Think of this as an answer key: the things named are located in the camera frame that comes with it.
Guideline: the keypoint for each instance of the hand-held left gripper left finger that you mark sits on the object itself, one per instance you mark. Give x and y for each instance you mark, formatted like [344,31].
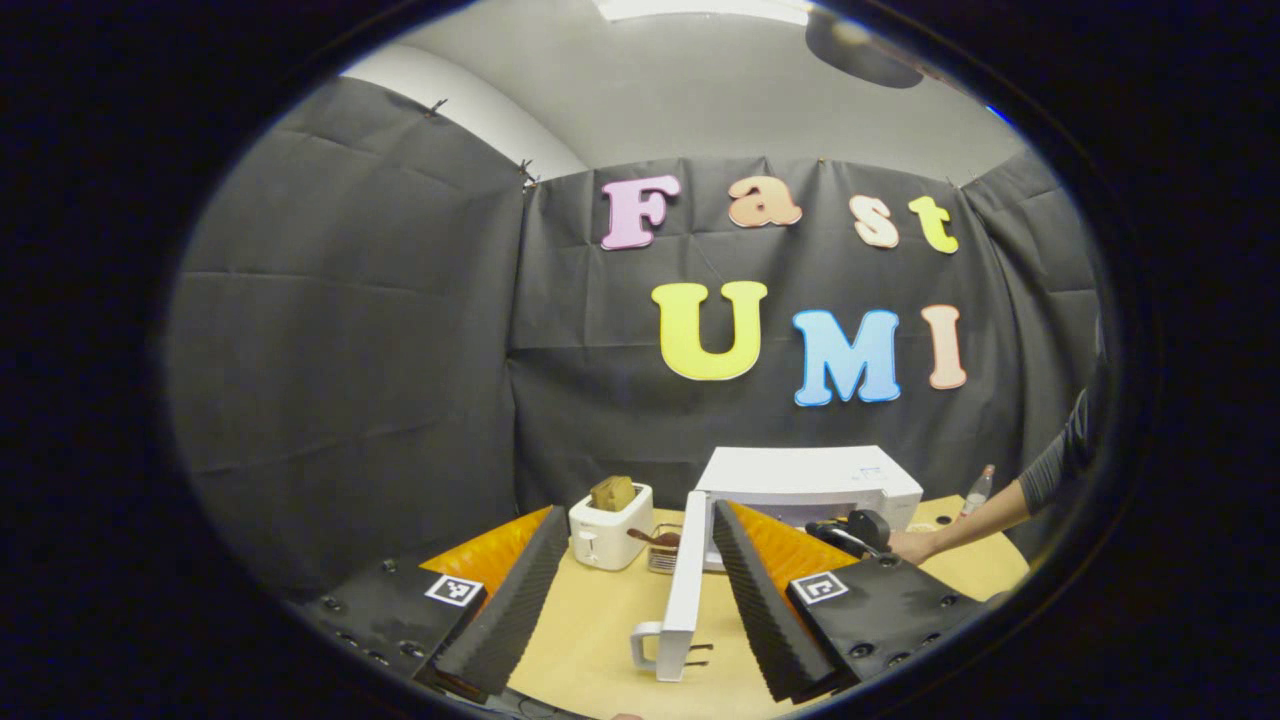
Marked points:
[515,605]

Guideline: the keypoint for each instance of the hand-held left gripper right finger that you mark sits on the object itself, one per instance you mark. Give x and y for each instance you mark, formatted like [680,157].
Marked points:
[760,610]

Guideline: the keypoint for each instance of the white microwave oven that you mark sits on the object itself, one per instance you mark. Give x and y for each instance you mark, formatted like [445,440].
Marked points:
[800,470]

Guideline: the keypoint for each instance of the white toaster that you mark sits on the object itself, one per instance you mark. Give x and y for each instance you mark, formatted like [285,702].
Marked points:
[605,540]

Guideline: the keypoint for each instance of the clear bottle with red label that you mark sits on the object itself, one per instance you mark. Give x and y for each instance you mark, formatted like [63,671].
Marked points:
[978,492]

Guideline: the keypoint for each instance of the brown wooden spoon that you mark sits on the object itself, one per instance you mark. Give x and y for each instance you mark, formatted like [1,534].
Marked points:
[655,538]

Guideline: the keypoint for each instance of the brown toast slice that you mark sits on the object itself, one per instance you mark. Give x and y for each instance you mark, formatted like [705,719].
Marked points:
[612,493]

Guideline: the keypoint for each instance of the black backdrop cloth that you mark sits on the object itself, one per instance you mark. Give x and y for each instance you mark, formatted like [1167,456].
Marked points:
[350,350]

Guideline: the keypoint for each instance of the dark round ceiling fixture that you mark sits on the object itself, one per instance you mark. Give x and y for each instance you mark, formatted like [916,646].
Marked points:
[865,55]

